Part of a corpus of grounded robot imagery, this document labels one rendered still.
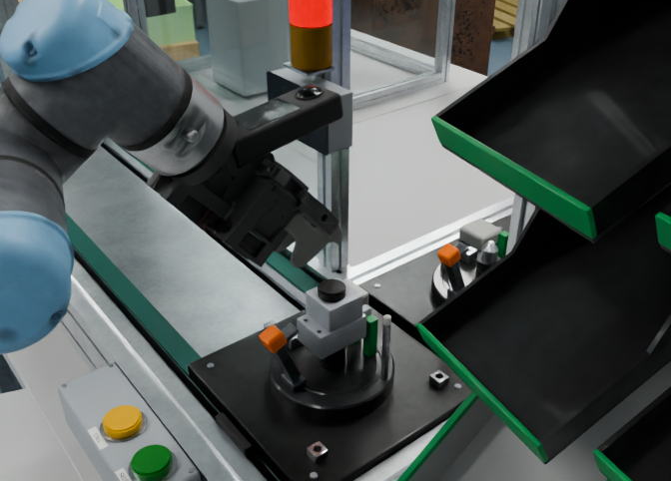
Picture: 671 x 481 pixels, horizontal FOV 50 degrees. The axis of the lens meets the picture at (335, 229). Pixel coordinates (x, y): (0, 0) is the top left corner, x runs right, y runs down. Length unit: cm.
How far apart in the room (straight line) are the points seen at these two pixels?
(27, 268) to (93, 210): 94
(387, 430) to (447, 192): 75
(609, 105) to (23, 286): 34
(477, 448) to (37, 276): 40
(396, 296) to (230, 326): 23
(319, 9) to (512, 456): 51
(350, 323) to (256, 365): 14
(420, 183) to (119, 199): 58
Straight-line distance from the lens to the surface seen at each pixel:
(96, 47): 50
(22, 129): 52
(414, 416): 80
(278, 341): 74
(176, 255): 116
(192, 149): 55
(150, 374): 89
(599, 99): 46
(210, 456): 78
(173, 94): 53
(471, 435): 65
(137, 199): 134
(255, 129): 60
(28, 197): 44
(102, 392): 88
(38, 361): 110
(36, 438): 100
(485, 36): 424
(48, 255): 40
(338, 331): 77
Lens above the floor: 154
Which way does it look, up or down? 31 degrees down
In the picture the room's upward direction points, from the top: straight up
